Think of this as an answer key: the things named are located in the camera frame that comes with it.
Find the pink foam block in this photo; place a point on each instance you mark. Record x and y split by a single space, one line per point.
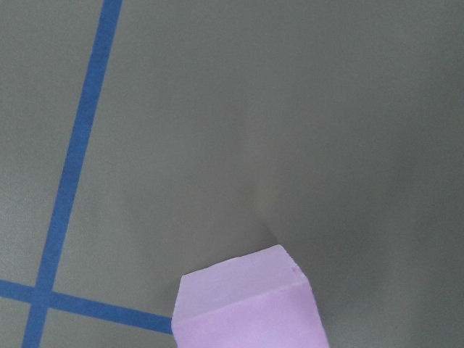
262 299

